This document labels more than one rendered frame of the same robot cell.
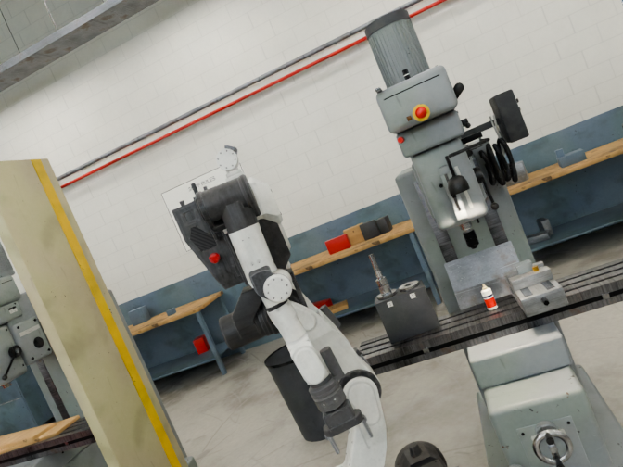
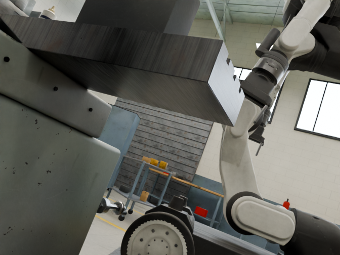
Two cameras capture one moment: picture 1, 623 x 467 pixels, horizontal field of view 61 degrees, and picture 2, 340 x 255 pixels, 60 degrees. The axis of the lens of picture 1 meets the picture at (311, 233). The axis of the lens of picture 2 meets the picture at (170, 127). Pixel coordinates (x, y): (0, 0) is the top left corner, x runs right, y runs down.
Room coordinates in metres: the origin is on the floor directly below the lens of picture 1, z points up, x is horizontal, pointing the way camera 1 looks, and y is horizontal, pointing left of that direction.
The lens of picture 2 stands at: (2.82, 0.05, 0.68)
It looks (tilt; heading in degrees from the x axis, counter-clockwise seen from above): 10 degrees up; 192
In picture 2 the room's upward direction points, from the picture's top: 21 degrees clockwise
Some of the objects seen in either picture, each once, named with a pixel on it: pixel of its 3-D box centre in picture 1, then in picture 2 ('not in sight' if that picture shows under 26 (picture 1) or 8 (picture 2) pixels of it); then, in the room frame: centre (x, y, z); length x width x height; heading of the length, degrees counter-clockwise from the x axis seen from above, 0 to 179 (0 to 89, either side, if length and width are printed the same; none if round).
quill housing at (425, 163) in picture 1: (449, 183); not in sight; (2.09, -0.58, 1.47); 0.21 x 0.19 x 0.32; 74
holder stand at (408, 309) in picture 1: (406, 309); (141, 11); (2.22, -0.25, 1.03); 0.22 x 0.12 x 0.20; 82
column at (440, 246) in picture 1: (494, 296); not in sight; (2.68, -0.75, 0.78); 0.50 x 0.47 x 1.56; 164
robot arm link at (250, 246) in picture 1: (262, 263); not in sight; (1.47, 0.16, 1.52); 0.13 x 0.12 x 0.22; 0
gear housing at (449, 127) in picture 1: (430, 134); not in sight; (2.13, -0.60, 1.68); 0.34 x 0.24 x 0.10; 164
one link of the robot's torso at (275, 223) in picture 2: not in sight; (257, 216); (1.69, 0.22, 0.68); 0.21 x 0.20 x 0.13; 92
